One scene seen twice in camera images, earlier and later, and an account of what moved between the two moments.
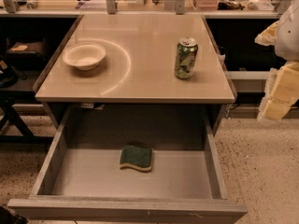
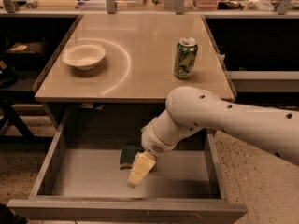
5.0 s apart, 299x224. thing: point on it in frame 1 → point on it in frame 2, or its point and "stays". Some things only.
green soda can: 187,49 stays
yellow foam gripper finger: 282,91 → 142,166
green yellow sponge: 135,157 stays
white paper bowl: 84,56 stays
